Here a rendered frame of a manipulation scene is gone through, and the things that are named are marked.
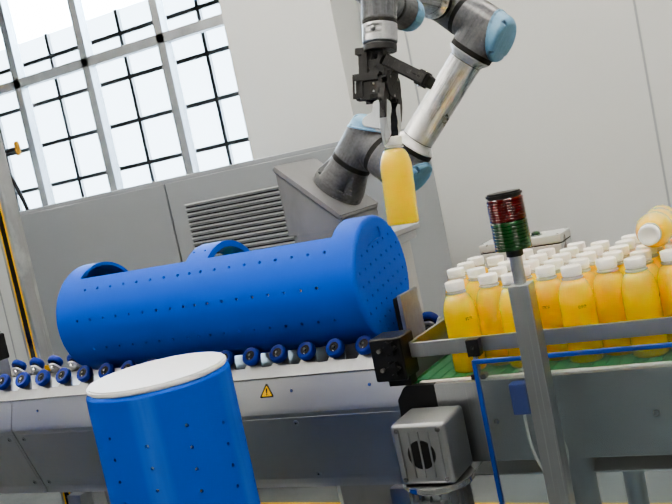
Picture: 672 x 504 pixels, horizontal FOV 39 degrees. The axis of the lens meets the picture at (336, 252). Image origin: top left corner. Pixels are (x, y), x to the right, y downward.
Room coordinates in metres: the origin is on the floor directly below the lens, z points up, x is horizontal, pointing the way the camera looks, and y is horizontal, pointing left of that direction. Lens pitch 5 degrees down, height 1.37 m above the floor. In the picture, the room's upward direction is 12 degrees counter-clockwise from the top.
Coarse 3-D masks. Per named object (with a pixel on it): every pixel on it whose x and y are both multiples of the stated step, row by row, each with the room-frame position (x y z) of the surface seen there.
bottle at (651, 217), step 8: (656, 208) 1.84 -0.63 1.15; (664, 208) 1.84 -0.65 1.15; (648, 216) 1.77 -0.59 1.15; (656, 216) 1.77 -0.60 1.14; (664, 216) 1.77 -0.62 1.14; (640, 224) 1.77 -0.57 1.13; (656, 224) 1.74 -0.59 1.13; (664, 224) 1.75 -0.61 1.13; (664, 232) 1.75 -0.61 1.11; (664, 240) 1.76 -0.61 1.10
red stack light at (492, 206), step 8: (496, 200) 1.58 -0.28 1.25; (504, 200) 1.57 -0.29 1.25; (512, 200) 1.58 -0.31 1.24; (520, 200) 1.58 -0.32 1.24; (488, 208) 1.60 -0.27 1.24; (496, 208) 1.58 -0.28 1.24; (504, 208) 1.58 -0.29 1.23; (512, 208) 1.57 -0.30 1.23; (520, 208) 1.58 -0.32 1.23; (488, 216) 1.61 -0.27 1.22; (496, 216) 1.58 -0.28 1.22; (504, 216) 1.58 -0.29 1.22; (512, 216) 1.57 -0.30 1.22; (520, 216) 1.58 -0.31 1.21
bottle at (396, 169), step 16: (400, 144) 1.98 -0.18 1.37; (384, 160) 1.96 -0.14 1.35; (400, 160) 1.95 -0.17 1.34; (384, 176) 1.96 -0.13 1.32; (400, 176) 1.95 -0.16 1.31; (384, 192) 1.97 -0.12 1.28; (400, 192) 1.94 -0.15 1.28; (400, 208) 1.94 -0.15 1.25; (416, 208) 1.96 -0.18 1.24; (400, 224) 1.95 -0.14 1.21
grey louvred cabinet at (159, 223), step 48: (336, 144) 3.84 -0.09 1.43; (144, 192) 4.34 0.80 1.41; (192, 192) 4.20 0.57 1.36; (240, 192) 4.08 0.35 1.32; (432, 192) 4.13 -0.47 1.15; (48, 240) 4.67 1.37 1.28; (96, 240) 4.51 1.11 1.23; (144, 240) 4.37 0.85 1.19; (192, 240) 4.23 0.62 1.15; (240, 240) 4.10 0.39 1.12; (288, 240) 3.98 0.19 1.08; (432, 240) 4.05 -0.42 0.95; (48, 288) 4.71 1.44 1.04; (432, 288) 3.96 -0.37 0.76
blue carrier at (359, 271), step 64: (192, 256) 2.28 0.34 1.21; (256, 256) 2.16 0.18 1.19; (320, 256) 2.06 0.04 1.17; (384, 256) 2.15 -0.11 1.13; (64, 320) 2.40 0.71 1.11; (128, 320) 2.30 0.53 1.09; (192, 320) 2.21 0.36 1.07; (256, 320) 2.13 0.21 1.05; (320, 320) 2.06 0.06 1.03; (384, 320) 2.09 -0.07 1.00
